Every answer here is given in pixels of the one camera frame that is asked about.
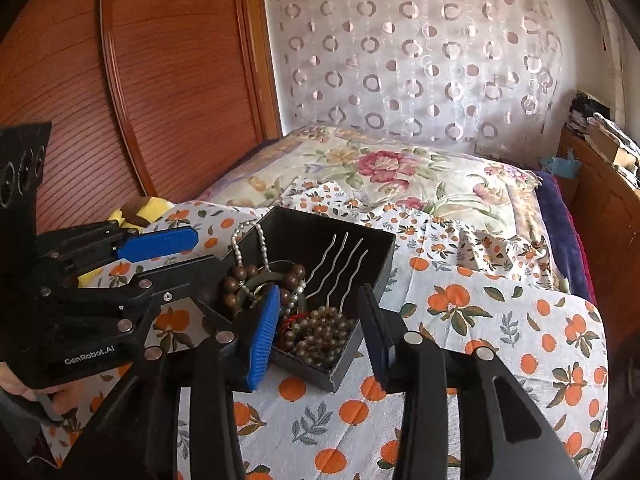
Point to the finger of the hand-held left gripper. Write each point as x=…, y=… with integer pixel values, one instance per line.
x=175, y=272
x=155, y=245

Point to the yellow and brown plush toy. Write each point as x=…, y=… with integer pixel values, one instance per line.
x=150, y=210

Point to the person's left hand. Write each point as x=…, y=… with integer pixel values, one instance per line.
x=20, y=379

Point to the pile of clutter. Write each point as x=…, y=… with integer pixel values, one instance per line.
x=605, y=130

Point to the wooden bedside cabinet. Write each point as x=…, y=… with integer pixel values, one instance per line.
x=605, y=220

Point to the floral quilt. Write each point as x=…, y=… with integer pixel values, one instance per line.
x=400, y=170

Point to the silver wavy hair fork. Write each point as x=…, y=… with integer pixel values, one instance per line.
x=335, y=272

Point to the white circle pattern curtain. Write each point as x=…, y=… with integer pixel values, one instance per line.
x=425, y=50

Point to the orange fruit print bedsheet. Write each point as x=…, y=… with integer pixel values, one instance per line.
x=500, y=335

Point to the light blue cloth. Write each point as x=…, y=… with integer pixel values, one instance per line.
x=559, y=166

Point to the black square box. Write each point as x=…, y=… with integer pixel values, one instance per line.
x=350, y=255

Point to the dark bangle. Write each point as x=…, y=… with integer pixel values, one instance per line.
x=262, y=280

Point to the purple blanket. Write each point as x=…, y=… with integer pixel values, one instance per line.
x=560, y=230

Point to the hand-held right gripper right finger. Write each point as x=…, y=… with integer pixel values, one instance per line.
x=376, y=340

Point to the red and green jewelry piece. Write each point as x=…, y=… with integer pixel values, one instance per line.
x=286, y=327

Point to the red-brown wooden wardrobe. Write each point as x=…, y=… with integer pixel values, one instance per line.
x=125, y=85

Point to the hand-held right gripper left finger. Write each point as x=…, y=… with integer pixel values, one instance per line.
x=262, y=340

